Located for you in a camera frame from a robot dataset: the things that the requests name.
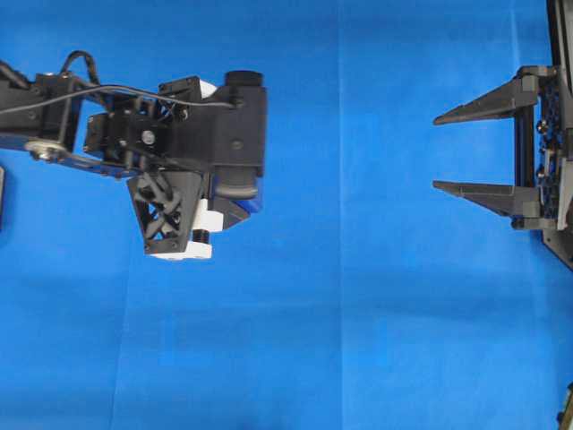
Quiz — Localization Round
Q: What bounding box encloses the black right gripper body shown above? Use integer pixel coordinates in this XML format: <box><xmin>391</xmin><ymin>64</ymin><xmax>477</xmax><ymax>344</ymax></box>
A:
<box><xmin>511</xmin><ymin>66</ymin><xmax>572</xmax><ymax>268</ymax></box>

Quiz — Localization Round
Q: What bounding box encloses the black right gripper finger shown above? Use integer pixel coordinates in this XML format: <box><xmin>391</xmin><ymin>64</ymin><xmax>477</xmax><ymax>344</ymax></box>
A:
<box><xmin>432</xmin><ymin>75</ymin><xmax>537</xmax><ymax>125</ymax></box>
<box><xmin>432</xmin><ymin>181</ymin><xmax>541</xmax><ymax>229</ymax></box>

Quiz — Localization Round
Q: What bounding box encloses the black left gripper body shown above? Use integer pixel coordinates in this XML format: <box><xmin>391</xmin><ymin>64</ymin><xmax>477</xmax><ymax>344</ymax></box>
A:
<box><xmin>82</xmin><ymin>69</ymin><xmax>269</xmax><ymax>201</ymax></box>

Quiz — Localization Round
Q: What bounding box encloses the blue table mat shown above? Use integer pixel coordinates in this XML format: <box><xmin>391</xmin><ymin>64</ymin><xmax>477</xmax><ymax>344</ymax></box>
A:
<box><xmin>1</xmin><ymin>1</ymin><xmax>572</xmax><ymax>429</ymax></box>

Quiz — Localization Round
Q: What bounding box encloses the black aluminium frame rail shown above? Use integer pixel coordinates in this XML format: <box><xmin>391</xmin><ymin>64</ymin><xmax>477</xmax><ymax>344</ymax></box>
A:
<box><xmin>546</xmin><ymin>0</ymin><xmax>573</xmax><ymax>90</ymax></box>

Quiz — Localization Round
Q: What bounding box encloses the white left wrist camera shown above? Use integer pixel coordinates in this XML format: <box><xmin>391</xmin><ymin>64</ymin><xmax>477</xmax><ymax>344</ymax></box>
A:
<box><xmin>127</xmin><ymin>172</ymin><xmax>224</xmax><ymax>261</ymax></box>

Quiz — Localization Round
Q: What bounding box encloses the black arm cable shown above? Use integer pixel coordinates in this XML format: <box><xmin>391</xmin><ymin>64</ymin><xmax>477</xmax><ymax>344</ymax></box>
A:
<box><xmin>0</xmin><ymin>49</ymin><xmax>236</xmax><ymax>117</ymax></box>

